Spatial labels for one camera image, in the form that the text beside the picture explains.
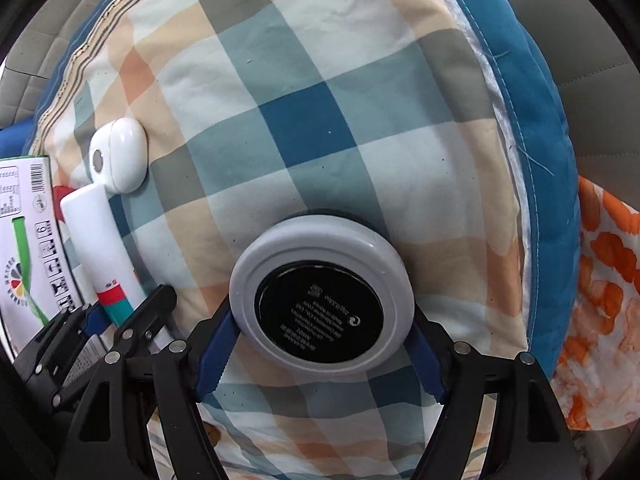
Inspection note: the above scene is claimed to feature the white tube red green label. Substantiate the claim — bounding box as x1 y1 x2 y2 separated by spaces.
60 183 171 353

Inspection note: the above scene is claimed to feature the orange patterned pillow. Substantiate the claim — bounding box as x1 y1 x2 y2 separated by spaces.
550 175 640 431

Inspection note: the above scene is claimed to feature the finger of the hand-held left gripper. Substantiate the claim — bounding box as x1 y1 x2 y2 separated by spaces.
107 285 178 361
20 302 106 406

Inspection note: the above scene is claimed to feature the checkered blanket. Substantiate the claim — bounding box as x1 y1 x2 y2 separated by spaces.
25 0 583 480

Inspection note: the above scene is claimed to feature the grey chair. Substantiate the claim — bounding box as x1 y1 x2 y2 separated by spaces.
500 0 640 181

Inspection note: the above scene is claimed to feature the white earbud case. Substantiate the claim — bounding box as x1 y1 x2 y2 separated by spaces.
89 116 148 193

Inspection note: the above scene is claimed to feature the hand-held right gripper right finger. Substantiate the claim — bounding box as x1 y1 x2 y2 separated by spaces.
410 305 573 480

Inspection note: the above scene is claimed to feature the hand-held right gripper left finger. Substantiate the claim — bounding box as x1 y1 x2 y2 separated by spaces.
62 305 236 480

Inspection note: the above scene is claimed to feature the grey round jar black label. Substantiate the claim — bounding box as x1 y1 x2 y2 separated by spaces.
229 214 417 372

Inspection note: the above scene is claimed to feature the cardboard box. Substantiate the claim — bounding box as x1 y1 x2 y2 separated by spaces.
0 155 101 391

